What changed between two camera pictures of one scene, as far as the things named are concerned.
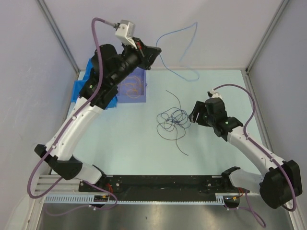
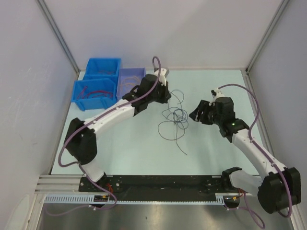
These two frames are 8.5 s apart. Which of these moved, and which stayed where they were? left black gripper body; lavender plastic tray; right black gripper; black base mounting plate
Moved: left black gripper body
Stayed: right black gripper; lavender plastic tray; black base mounting plate
